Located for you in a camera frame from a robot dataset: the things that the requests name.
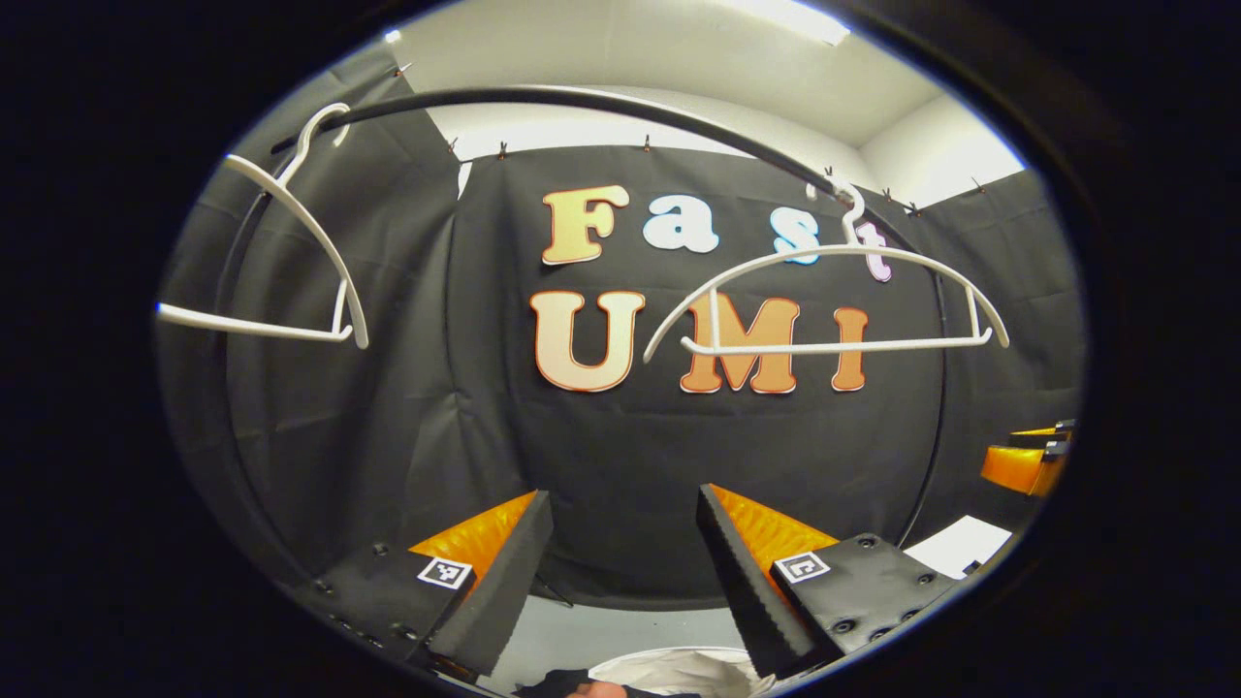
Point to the white plastic clothes hanger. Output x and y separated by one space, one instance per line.
834 345
310 228

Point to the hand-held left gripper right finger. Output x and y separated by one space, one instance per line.
742 582

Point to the black metal clothes rack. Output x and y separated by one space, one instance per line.
582 97

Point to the white flat board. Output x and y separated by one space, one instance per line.
960 546

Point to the black backdrop cloth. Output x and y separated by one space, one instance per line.
620 465

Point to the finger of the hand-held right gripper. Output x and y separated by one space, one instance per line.
1042 433
1018 468

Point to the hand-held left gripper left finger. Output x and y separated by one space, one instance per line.
499 582

